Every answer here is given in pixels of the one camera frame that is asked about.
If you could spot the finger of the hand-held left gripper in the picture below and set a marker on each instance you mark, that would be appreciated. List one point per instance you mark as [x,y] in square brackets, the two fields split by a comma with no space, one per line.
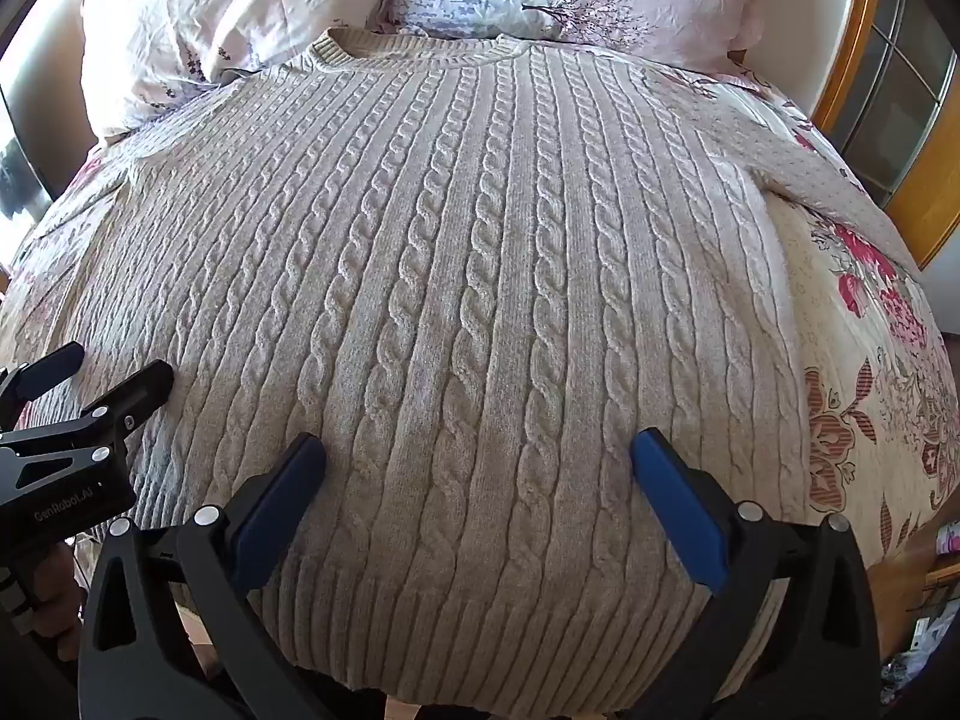
[45,371]
[139,390]

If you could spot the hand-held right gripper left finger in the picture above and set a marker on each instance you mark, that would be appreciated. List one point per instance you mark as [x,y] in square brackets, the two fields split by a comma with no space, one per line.
[283,499]

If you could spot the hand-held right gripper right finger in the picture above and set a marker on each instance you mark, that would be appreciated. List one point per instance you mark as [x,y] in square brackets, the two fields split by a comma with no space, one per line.
[679,499]

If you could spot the person's left hand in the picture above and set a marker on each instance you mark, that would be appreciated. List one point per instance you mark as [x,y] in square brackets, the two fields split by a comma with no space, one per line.
[56,615]

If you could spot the dark object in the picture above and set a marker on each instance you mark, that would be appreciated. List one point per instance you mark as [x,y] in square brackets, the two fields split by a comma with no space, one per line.
[19,165]

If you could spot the floral bed sheet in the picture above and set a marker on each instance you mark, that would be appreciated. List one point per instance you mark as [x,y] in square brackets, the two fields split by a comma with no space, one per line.
[862,360]

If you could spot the pink floral pillow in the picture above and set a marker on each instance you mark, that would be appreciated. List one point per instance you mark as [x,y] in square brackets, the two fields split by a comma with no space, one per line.
[225,7]

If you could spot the wooden framed glass door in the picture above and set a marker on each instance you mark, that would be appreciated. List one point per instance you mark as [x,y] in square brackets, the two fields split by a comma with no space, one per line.
[892,90]

